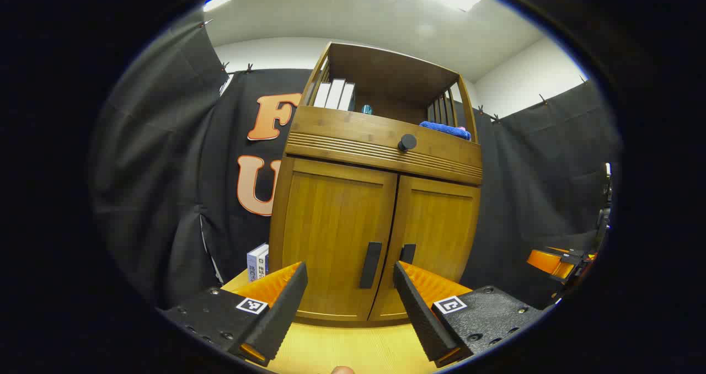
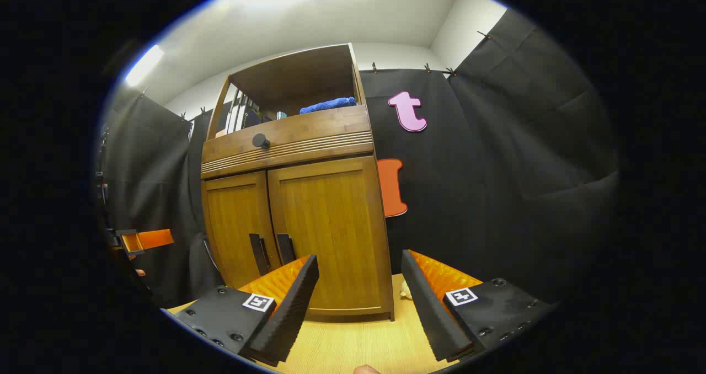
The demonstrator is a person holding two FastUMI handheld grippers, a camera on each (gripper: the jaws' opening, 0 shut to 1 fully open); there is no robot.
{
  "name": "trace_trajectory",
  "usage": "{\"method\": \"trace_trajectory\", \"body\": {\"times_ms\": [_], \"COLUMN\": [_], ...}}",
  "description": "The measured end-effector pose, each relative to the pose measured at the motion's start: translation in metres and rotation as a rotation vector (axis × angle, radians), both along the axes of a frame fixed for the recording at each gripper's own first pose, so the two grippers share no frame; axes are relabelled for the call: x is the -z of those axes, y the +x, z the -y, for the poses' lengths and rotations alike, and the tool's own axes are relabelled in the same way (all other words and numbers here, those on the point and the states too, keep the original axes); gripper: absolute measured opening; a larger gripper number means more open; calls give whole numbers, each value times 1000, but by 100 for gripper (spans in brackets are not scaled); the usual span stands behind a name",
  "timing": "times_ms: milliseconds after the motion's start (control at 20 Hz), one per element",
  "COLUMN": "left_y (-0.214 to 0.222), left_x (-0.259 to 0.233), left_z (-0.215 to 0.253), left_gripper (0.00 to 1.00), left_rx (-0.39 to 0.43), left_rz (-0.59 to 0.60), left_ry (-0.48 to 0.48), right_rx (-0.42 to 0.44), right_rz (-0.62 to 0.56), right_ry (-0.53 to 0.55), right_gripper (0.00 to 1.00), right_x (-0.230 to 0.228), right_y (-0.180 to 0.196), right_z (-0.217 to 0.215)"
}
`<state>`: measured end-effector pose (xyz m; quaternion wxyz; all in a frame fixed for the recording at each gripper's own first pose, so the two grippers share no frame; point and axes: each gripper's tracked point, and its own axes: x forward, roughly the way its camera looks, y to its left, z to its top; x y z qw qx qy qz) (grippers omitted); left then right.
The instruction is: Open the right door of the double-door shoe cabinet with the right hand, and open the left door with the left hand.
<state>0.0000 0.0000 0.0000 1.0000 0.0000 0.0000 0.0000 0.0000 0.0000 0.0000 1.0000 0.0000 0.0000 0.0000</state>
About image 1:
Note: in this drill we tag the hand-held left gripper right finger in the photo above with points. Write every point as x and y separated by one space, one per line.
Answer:
419 313

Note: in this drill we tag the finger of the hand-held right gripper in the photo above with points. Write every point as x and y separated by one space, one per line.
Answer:
543 261

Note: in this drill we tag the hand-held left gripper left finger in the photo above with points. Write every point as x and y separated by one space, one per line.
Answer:
281 313

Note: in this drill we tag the wooden cabinet door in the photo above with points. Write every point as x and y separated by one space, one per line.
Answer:
441 225
325 225

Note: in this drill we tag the wooden double-door shoe cabinet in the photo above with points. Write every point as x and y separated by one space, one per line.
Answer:
386 70

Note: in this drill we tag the white and blue box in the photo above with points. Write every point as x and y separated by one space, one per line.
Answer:
256 263

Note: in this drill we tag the blue towel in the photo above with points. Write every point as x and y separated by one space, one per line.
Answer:
444 129

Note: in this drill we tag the black backdrop cloth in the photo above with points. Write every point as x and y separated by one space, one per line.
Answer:
165 170

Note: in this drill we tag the wooden drawer with black knob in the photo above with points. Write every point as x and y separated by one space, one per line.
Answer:
342 128

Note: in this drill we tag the white book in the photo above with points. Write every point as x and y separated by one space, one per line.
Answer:
321 94
335 92
347 97

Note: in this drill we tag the small ceiling light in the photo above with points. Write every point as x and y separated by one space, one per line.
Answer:
218 0

